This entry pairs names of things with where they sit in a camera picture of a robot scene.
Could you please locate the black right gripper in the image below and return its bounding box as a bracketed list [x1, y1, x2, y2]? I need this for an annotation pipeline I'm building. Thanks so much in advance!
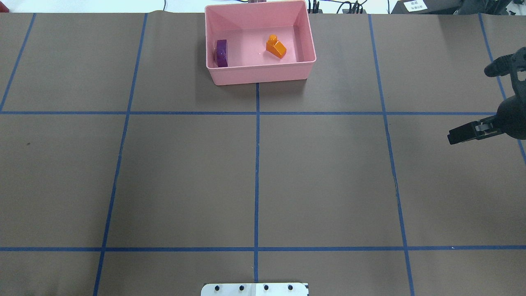
[447, 47, 526, 145]

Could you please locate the orange toy block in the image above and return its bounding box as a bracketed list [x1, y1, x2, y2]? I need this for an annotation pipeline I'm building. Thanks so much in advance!
[265, 34, 287, 59]

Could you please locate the purple toy block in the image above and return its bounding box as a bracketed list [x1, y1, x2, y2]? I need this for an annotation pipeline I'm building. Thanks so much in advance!
[214, 39, 228, 67]

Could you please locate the pink plastic box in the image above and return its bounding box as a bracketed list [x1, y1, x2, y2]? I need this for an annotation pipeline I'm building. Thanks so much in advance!
[205, 0, 317, 86]

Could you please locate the white metal mounting base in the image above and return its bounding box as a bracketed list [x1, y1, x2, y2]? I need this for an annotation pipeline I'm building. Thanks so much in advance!
[201, 282, 309, 296]

